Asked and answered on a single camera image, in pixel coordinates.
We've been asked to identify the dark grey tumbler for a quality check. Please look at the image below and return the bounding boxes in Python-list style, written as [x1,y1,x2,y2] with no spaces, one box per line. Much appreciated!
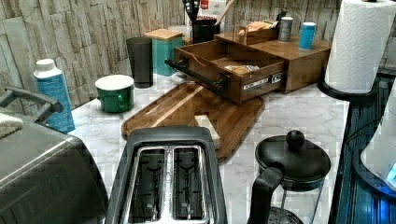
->
[126,36,153,89]

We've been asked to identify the wooden drawer with black handle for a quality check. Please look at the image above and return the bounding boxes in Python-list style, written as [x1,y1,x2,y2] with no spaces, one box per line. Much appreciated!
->
[164,39,287,104]

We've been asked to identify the black paper towel holder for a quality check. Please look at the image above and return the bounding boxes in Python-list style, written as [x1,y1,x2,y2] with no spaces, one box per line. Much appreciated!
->
[318,78,378,103]

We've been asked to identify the wooden spoon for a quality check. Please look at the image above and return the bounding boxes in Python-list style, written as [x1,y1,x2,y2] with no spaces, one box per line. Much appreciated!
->
[215,0,234,25]

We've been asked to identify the black french press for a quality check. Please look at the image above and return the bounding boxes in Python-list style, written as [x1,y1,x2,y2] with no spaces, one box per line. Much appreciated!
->
[247,130,332,224]

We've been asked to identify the teal canister with wooden lid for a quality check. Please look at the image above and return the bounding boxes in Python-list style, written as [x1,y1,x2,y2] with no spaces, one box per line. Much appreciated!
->
[145,29,183,77]

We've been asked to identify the blue white carton bottle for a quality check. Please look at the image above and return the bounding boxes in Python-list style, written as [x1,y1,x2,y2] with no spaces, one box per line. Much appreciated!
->
[34,59,75,133]

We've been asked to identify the grey tin can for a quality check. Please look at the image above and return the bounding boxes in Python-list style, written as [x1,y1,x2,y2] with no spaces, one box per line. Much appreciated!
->
[278,17,293,42]

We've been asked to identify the wooden drawer cabinet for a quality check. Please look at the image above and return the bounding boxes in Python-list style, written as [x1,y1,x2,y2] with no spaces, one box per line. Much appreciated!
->
[215,29,331,93]

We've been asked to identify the black utensil holder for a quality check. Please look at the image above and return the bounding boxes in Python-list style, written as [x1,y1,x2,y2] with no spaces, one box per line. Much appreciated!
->
[192,20,220,44]

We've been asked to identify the tea packets in drawer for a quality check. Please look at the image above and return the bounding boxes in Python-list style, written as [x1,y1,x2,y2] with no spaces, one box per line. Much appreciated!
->
[225,65,259,75]

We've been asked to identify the white paper towel roll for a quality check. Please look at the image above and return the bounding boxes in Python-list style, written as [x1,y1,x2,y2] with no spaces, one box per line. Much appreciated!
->
[324,0,395,93]

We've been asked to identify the glass jar with cereal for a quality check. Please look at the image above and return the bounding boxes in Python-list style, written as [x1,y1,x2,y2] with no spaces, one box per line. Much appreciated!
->
[168,25,192,45]

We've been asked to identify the blue tin can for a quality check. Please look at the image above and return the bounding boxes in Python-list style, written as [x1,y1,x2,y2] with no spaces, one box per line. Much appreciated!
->
[299,21,316,50]

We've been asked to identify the black silver toaster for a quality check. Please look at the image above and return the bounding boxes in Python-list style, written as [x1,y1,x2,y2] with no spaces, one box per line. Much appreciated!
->
[105,126,228,224]

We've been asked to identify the small wooden tray with packets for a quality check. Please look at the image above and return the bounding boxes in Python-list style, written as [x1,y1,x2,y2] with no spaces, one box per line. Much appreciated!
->
[233,21,278,45]

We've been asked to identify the wooden cutting board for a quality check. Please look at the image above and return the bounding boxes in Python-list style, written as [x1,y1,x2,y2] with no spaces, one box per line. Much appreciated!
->
[121,82,264,161]

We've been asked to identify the green mug with white lid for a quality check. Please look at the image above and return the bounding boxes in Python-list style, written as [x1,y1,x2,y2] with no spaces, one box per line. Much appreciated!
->
[95,75,134,113]

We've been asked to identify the stainless steel toaster oven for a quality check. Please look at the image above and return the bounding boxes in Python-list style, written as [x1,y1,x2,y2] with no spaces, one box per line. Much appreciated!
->
[0,87,108,224]

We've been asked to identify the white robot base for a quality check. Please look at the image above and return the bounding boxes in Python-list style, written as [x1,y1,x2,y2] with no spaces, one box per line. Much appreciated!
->
[354,85,396,200]

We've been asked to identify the pale butter block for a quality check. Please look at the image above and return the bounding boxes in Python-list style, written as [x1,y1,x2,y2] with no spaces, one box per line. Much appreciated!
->
[194,114,221,150]

